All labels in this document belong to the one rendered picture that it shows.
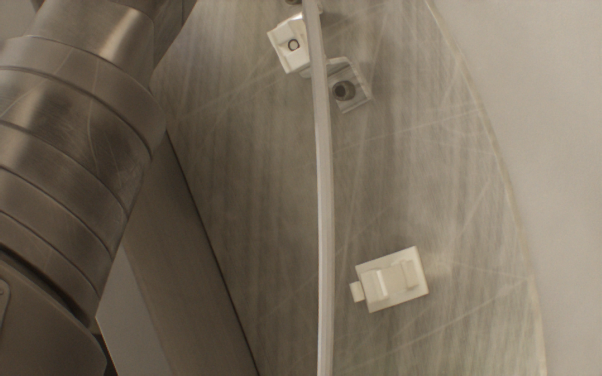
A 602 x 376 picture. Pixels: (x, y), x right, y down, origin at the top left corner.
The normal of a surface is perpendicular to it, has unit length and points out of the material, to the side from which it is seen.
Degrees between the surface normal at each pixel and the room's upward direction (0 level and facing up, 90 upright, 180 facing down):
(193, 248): 63
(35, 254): 73
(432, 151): 90
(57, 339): 85
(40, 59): 59
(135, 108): 89
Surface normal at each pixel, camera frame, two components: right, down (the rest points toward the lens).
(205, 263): 0.80, -0.31
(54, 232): 0.53, -0.06
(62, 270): 0.70, 0.07
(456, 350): -0.50, 0.12
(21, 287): 0.34, -0.17
